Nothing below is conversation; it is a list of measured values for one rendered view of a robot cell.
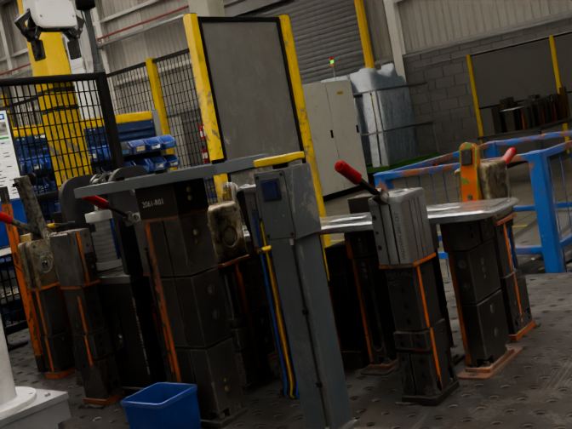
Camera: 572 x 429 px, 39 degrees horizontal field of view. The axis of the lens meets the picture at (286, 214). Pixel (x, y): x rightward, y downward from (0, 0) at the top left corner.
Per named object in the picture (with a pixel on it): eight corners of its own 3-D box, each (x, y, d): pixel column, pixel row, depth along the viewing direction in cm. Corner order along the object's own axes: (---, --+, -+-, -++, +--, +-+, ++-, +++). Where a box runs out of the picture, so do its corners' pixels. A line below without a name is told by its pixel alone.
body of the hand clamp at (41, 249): (81, 369, 206) (52, 237, 203) (60, 379, 201) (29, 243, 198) (67, 368, 210) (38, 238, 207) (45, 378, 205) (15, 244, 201)
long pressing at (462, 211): (530, 197, 152) (529, 190, 152) (482, 220, 134) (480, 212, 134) (79, 245, 238) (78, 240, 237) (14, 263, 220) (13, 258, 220)
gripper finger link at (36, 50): (26, 26, 162) (33, 59, 163) (39, 25, 165) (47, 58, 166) (17, 30, 164) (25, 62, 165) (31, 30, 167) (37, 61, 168)
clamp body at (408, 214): (470, 385, 141) (435, 184, 138) (441, 409, 132) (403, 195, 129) (421, 383, 147) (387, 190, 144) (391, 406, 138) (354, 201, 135)
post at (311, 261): (361, 421, 134) (312, 162, 129) (336, 440, 128) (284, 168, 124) (324, 419, 138) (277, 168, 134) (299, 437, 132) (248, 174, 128)
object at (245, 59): (253, 346, 482) (186, 12, 463) (236, 345, 491) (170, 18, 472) (349, 299, 561) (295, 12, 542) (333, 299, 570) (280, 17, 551)
